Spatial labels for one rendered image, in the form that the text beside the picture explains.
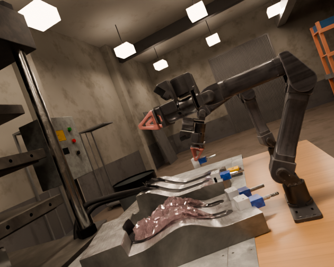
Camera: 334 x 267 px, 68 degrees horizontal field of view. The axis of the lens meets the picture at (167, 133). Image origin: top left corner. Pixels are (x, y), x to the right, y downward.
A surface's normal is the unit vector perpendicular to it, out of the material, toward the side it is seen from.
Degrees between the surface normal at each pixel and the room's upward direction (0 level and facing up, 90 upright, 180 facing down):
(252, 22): 90
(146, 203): 90
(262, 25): 90
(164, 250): 90
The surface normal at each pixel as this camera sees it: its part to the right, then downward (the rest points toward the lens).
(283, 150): -0.33, -0.11
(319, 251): -0.35, -0.94
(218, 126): -0.31, 0.12
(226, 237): 0.01, 0.00
